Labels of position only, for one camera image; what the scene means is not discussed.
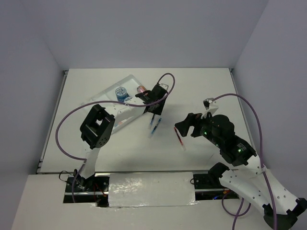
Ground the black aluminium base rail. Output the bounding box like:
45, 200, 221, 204
63, 172, 238, 208

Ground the red ink refill tube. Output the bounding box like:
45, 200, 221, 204
174, 127, 186, 151

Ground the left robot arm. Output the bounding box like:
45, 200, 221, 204
74, 84, 167, 191

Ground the blue round jar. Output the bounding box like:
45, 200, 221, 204
124, 97, 134, 104
115, 87, 129, 102

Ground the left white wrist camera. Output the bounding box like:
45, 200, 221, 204
159, 83, 169, 91

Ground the pink capped clear tube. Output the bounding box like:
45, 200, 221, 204
137, 85, 147, 93

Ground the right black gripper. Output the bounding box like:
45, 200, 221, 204
174, 109, 222, 147

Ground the white compartment organizer tray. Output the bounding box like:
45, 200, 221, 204
81, 75, 145, 134

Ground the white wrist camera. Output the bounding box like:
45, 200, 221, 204
201, 98, 219, 119
159, 83, 169, 91

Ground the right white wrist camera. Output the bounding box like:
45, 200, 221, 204
201, 98, 219, 119

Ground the silver foil tape sheet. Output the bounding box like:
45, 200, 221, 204
108, 172, 197, 207

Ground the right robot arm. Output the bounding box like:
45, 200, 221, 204
175, 113, 307, 230

